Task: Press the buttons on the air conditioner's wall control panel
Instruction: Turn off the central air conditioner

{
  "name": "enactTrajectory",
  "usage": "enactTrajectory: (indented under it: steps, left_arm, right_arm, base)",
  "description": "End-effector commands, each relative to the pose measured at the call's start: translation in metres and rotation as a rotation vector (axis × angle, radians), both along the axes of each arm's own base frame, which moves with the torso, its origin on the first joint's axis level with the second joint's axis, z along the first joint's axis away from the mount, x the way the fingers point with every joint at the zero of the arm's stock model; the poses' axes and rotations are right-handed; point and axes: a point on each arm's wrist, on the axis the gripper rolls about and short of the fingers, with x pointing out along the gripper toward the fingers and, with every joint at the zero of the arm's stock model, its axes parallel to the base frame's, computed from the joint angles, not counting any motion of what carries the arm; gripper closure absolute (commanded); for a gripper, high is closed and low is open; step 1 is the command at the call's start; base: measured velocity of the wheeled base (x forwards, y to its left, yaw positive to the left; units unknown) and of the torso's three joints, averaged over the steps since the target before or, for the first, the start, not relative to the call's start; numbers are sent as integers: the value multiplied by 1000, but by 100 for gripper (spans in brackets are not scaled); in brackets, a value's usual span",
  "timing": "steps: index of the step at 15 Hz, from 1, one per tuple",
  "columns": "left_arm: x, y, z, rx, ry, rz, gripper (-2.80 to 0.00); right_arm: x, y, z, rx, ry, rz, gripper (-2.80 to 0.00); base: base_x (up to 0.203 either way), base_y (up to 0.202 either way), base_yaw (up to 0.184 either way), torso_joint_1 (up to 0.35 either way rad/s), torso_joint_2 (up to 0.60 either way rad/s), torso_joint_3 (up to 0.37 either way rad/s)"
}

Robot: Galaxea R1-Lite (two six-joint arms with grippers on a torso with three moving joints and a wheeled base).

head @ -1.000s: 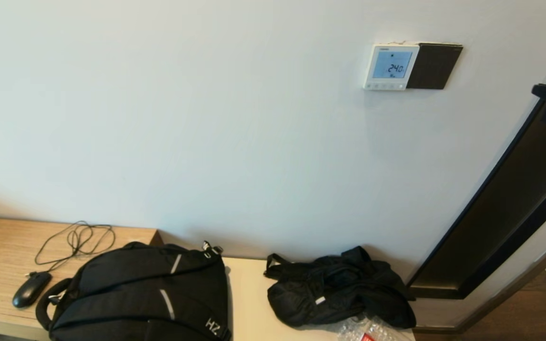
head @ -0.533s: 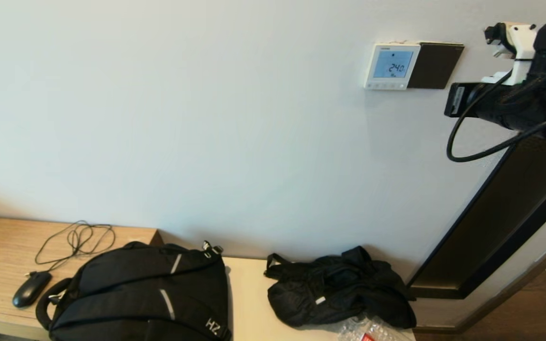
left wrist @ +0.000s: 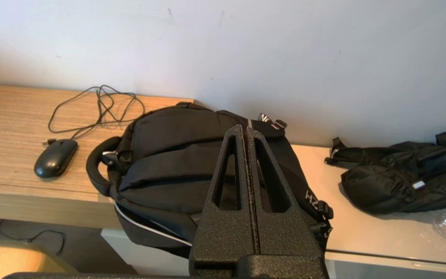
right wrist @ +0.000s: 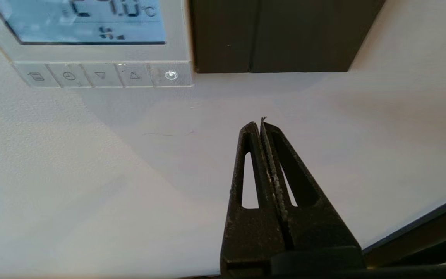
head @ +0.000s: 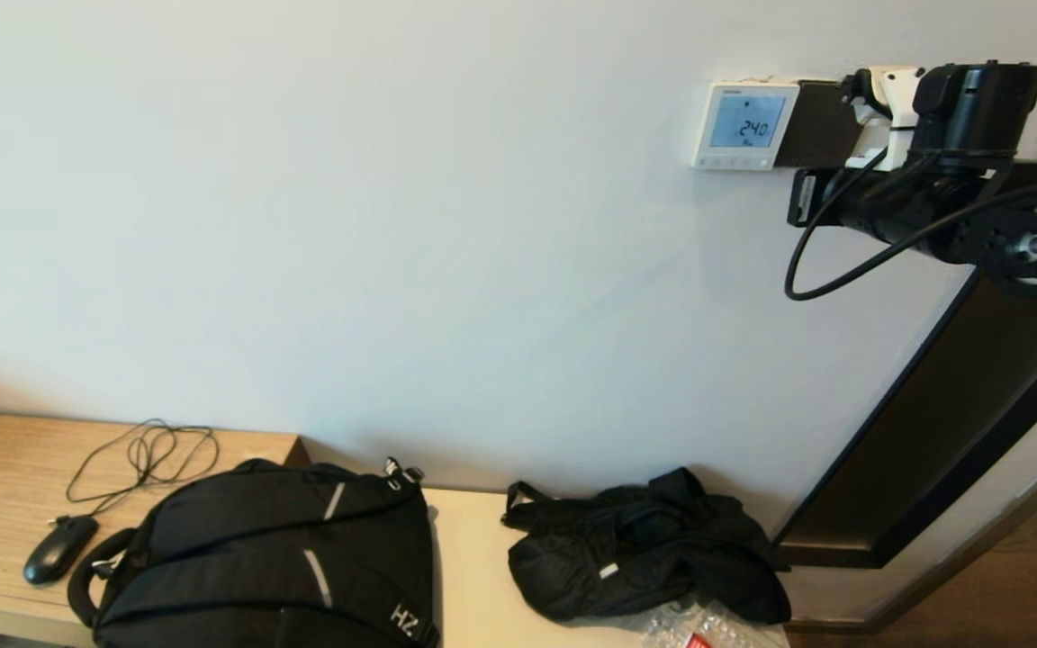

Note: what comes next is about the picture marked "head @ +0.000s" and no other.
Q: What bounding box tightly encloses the white wall thermostat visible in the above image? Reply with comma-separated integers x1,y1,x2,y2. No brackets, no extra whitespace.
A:
691,81,800,172

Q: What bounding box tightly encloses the small crumpled black bag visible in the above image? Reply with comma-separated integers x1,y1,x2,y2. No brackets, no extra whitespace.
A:
500,466,791,626

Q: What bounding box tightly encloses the clear plastic bottle red label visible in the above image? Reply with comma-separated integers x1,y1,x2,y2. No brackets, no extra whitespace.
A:
637,598,776,648

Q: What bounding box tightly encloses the cream low bench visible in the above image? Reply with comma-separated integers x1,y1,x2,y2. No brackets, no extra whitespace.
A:
424,489,789,648

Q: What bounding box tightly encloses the large black backpack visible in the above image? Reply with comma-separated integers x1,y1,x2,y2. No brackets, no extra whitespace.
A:
68,459,440,648

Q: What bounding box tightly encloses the black computer mouse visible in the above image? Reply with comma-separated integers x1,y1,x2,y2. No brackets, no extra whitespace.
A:
23,516,101,587

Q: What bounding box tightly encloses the light wooden desk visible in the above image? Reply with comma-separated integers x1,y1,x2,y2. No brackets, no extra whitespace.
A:
0,409,312,648

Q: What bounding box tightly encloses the dark brown wall switch plate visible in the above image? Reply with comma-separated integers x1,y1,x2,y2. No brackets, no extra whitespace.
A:
775,79,870,169

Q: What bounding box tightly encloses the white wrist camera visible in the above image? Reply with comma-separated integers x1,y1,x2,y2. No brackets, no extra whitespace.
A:
841,65,926,172

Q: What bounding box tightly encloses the thin black mouse cable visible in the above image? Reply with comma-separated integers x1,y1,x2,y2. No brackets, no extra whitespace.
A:
49,419,221,527

